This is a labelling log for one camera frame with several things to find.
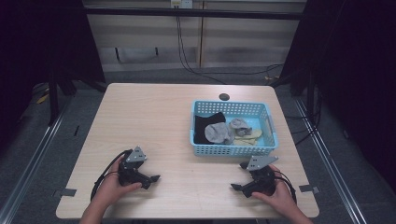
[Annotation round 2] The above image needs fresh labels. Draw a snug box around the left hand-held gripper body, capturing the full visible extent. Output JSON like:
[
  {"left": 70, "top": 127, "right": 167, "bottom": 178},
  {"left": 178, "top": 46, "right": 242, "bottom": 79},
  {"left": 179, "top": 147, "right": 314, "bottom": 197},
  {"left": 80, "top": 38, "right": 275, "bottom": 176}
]
[{"left": 118, "top": 146, "right": 149, "bottom": 188}]

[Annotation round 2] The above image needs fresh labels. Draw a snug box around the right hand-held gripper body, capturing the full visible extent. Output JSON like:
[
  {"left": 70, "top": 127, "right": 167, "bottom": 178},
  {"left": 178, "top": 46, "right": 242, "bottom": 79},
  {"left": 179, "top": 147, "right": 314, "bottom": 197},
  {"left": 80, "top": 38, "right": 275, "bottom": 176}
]
[{"left": 243, "top": 155, "right": 279, "bottom": 199}]

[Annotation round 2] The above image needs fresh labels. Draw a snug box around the person's right hand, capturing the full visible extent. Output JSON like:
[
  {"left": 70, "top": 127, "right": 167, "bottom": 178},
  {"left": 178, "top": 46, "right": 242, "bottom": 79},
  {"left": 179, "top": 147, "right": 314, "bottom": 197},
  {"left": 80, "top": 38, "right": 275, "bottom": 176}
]
[{"left": 251, "top": 163, "right": 299, "bottom": 217}]

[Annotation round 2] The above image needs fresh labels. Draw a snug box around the person's left hand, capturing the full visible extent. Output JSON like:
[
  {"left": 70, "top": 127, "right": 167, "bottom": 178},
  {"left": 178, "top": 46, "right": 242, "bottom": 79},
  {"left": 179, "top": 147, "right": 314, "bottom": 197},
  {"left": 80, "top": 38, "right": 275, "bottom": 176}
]
[{"left": 92, "top": 155, "right": 143, "bottom": 209}]

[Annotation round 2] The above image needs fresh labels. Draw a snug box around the light blue plastic basket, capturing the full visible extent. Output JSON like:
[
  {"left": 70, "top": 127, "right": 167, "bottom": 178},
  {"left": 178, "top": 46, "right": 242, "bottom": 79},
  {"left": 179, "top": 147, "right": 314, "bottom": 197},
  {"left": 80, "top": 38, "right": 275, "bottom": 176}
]
[{"left": 189, "top": 99, "right": 279, "bottom": 158}]

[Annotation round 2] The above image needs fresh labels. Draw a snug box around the pale yellow sock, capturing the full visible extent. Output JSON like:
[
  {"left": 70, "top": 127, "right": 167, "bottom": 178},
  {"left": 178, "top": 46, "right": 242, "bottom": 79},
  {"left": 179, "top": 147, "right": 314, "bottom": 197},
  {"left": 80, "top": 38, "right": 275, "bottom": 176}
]
[
  {"left": 233, "top": 137, "right": 259, "bottom": 147},
  {"left": 234, "top": 128, "right": 263, "bottom": 140}
]

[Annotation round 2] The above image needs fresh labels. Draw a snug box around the grey sock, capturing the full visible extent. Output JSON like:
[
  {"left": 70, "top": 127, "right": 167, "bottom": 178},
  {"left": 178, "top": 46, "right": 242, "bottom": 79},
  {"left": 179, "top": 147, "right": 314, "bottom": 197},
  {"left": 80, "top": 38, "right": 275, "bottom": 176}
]
[
  {"left": 229, "top": 117, "right": 253, "bottom": 137},
  {"left": 204, "top": 121, "right": 234, "bottom": 146}
]

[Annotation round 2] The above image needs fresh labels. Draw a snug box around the grey tape strip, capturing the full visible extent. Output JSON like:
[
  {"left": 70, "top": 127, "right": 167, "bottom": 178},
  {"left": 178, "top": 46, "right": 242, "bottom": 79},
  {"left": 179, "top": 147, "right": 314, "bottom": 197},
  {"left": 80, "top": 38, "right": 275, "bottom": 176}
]
[
  {"left": 51, "top": 188, "right": 78, "bottom": 199},
  {"left": 298, "top": 184, "right": 320, "bottom": 194}
]

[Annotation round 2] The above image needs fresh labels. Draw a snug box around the black sock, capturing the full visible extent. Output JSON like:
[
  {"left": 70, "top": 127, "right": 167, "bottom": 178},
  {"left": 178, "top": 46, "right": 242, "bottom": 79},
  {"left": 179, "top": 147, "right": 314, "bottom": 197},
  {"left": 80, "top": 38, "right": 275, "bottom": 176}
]
[{"left": 193, "top": 111, "right": 227, "bottom": 146}]

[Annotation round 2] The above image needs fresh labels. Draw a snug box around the black curtain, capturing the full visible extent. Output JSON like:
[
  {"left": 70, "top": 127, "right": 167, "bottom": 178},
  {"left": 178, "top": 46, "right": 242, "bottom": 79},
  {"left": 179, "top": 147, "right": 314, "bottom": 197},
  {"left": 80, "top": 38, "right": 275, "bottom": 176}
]
[
  {"left": 269, "top": 0, "right": 396, "bottom": 190},
  {"left": 0, "top": 0, "right": 106, "bottom": 147}
]

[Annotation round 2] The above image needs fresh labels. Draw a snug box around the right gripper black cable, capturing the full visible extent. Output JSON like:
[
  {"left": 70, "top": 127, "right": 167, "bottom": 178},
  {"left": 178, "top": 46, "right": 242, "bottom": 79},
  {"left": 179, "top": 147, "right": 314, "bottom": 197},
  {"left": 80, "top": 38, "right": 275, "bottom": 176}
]
[{"left": 273, "top": 170, "right": 298, "bottom": 204}]

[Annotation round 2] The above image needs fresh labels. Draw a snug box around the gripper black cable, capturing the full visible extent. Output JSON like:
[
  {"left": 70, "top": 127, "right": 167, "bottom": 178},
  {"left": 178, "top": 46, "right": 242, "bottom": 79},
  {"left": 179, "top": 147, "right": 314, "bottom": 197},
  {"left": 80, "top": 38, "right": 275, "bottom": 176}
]
[
  {"left": 273, "top": 170, "right": 298, "bottom": 204},
  {"left": 90, "top": 148, "right": 134, "bottom": 202}
]

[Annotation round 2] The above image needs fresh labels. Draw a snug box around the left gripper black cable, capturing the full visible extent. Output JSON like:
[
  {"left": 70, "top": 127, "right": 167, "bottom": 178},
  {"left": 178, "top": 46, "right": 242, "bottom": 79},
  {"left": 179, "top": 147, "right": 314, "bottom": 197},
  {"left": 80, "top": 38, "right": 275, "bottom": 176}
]
[{"left": 90, "top": 148, "right": 134, "bottom": 202}]

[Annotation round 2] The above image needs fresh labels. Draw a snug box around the black floor cable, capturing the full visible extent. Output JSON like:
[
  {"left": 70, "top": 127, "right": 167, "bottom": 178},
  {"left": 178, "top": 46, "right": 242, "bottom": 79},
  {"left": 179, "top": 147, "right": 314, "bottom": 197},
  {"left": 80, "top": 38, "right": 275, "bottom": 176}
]
[{"left": 285, "top": 83, "right": 325, "bottom": 147}]

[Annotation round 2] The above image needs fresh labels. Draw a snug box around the metal floor rail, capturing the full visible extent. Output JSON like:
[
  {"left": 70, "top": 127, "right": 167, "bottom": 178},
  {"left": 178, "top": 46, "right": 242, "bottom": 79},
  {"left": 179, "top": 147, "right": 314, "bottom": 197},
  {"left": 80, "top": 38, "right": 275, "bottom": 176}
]
[
  {"left": 0, "top": 96, "right": 73, "bottom": 224},
  {"left": 293, "top": 98, "right": 370, "bottom": 224}
]

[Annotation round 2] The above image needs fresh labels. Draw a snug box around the black wall cable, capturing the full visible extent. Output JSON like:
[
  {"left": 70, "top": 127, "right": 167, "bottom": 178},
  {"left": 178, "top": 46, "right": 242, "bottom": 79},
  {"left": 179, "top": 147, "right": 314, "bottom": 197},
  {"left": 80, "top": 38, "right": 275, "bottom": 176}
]
[{"left": 175, "top": 6, "right": 285, "bottom": 86}]

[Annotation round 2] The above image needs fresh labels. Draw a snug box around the black horizontal frame bar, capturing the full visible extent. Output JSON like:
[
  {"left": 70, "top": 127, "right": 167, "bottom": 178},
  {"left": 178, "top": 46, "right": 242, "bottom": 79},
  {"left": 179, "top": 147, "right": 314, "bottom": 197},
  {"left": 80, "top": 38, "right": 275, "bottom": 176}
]
[{"left": 84, "top": 7, "right": 304, "bottom": 21}]

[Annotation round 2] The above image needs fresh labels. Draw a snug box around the white wall power outlet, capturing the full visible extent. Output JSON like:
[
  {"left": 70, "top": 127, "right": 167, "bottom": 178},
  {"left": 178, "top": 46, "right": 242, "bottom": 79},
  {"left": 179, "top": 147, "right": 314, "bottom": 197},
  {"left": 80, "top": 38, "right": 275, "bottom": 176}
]
[{"left": 170, "top": 0, "right": 194, "bottom": 9}]

